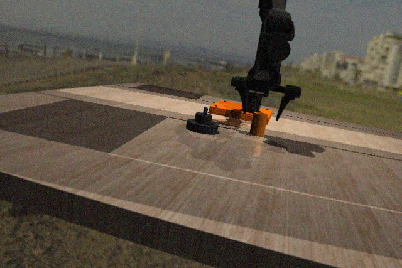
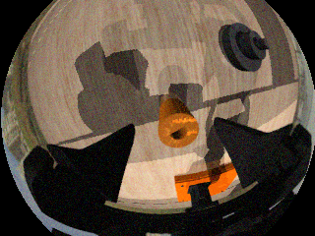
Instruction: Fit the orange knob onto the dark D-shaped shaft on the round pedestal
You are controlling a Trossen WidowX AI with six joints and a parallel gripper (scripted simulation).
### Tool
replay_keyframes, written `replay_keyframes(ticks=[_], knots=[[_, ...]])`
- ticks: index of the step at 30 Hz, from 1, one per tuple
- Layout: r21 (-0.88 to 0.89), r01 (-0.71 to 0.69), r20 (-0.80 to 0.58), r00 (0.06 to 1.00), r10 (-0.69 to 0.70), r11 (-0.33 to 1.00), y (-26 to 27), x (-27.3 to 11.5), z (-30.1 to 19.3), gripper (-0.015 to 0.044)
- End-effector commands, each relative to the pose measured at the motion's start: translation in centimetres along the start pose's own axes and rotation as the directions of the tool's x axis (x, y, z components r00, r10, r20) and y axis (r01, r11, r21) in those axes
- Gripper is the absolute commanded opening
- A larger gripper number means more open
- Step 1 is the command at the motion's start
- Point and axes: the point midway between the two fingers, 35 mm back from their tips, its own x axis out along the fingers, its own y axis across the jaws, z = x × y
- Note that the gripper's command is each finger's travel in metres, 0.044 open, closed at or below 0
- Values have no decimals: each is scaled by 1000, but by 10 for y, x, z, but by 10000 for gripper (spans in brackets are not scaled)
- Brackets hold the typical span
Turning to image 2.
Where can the dark grey round pedestal with shaft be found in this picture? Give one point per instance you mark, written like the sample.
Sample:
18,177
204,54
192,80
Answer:
245,48

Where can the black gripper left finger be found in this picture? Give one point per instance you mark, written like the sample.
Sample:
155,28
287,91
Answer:
102,164

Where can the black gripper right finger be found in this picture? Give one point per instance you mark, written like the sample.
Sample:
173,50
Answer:
249,149

